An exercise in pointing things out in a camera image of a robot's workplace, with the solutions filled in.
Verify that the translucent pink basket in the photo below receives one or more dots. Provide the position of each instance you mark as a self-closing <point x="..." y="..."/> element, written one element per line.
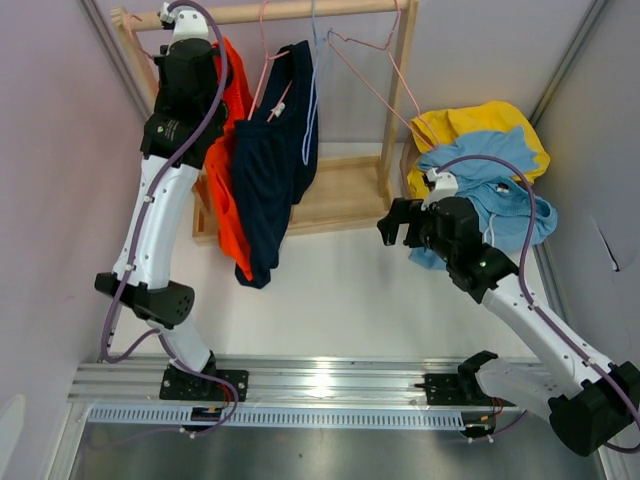
<point x="405" y="164"/>

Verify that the perforated cable duct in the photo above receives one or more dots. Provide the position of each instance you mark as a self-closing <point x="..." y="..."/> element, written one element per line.
<point x="428" y="420"/>

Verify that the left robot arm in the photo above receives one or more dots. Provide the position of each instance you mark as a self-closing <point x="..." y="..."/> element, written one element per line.
<point x="173" y="154"/>

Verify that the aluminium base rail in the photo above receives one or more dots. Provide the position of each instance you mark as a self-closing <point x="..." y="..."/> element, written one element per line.
<point x="274" y="381"/>

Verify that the navy blue shorts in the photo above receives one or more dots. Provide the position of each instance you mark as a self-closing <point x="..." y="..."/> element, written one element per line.
<point x="268" y="175"/>

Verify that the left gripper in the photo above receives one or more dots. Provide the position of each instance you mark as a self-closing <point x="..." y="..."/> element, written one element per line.
<point x="163" y="99"/>

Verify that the wooden clothes rack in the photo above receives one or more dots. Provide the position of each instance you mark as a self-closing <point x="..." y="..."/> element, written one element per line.
<point x="349" y="192"/>

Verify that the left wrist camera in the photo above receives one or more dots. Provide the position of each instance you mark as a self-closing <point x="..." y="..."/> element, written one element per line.
<point x="185" y="23"/>

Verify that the light blue shorts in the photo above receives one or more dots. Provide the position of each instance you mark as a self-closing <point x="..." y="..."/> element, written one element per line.
<point x="501" y="202"/>

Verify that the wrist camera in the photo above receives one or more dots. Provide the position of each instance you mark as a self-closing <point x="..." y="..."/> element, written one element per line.
<point x="185" y="23"/>
<point x="440" y="185"/>

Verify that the pink hanger of navy shorts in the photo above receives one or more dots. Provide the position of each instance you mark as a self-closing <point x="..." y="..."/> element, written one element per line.
<point x="269" y="59"/>

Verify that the blue hanger of grey shorts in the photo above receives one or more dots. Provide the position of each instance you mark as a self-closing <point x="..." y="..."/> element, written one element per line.
<point x="312" y="105"/>

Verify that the orange shorts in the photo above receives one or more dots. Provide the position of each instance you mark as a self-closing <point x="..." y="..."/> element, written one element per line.
<point x="218" y="166"/>

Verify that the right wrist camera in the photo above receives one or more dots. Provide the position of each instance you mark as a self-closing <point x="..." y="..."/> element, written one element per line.
<point x="440" y="185"/>

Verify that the yellow shorts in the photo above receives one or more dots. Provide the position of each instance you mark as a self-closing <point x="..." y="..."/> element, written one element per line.
<point x="438" y="128"/>

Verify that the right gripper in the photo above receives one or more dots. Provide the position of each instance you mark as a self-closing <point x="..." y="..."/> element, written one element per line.
<point x="399" y="214"/>

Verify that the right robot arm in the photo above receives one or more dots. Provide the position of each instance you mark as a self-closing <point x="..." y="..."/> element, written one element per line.
<point x="589" y="399"/>

